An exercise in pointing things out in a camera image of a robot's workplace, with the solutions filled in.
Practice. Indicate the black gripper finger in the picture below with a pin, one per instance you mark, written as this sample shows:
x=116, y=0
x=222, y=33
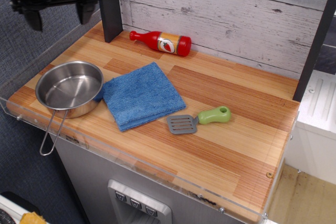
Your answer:
x=85, y=10
x=33, y=18

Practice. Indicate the stainless steel saucepan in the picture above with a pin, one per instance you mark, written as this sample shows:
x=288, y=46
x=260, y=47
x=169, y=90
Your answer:
x=69, y=90

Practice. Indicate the blue folded cloth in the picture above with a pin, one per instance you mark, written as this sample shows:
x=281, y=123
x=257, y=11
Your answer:
x=141, y=96

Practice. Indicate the red toy sauce bottle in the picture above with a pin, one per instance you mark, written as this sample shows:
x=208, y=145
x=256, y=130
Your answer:
x=165, y=42

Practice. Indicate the green grey toy spatula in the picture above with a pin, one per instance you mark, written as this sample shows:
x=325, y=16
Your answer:
x=186, y=124

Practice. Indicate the grey toy kitchen cabinet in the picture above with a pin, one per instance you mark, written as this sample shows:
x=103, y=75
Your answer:
x=90, y=173

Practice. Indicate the yellow object bottom left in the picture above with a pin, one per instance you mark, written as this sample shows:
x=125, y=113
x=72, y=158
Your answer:
x=32, y=218

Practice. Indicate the silver button panel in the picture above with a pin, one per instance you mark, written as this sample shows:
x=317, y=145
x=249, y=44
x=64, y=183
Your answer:
x=132, y=206

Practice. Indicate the white toy sink unit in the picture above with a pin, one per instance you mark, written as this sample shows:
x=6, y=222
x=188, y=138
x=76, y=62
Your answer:
x=311, y=148

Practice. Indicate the dark left frame post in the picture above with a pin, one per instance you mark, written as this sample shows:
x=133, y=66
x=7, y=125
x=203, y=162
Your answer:
x=111, y=19

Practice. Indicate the dark frame post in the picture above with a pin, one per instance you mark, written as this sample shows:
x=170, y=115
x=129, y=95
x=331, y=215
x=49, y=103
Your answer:
x=313, y=54
x=111, y=19

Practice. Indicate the clear acrylic guard rail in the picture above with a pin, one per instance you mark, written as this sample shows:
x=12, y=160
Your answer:
x=231, y=165

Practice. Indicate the dark right frame post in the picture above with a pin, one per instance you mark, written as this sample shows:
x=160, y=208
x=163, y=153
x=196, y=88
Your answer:
x=313, y=54

